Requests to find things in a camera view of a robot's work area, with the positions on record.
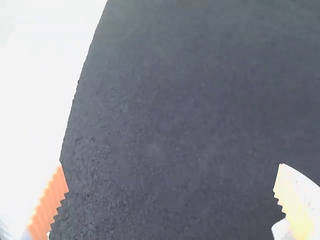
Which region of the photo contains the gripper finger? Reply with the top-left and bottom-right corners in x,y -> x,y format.
0,163 -> 70,240
270,162 -> 320,240

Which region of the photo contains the black mat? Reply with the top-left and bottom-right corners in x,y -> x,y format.
48,0 -> 320,240

